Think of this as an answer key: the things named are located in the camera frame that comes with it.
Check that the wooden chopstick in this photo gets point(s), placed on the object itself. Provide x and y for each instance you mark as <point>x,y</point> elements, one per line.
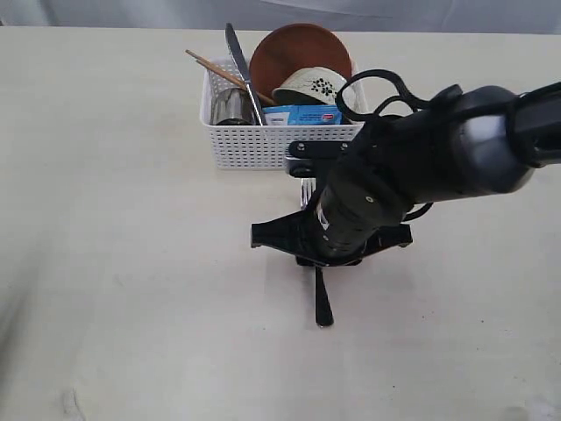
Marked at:
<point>220,72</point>
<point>267,100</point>

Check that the brown round plate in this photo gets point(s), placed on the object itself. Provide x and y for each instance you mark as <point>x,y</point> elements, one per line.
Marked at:
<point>292,47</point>

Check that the cream floral ceramic bowl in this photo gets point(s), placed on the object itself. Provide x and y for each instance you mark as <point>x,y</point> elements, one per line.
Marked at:
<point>310,86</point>

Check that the upper wooden chopstick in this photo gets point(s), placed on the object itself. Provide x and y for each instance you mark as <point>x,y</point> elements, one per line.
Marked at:
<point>267,100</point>

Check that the blue snack bag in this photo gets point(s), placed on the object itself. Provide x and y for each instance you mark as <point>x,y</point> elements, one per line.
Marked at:
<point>323,114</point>

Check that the lower wooden chopstick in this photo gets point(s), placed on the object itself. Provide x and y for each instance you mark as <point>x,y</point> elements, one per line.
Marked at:
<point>220,72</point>

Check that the white perforated plastic basket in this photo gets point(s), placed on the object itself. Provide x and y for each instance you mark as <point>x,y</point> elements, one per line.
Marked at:
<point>255,147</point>

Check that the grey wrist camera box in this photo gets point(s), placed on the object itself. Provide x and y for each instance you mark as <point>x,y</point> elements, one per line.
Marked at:
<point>313,158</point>

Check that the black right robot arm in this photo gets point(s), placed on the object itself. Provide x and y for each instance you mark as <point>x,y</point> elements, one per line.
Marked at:
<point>488,141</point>

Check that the silver metal fork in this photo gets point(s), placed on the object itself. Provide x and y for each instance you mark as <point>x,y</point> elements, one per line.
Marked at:
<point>323,313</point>

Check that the clear glass cup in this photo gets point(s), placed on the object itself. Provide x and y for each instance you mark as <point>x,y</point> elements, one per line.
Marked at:
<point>232,106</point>

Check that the silver metal table knife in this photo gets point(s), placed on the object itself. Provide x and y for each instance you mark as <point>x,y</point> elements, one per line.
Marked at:
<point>241,64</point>

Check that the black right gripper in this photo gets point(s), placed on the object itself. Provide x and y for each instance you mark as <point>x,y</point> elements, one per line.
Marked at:
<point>356,210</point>

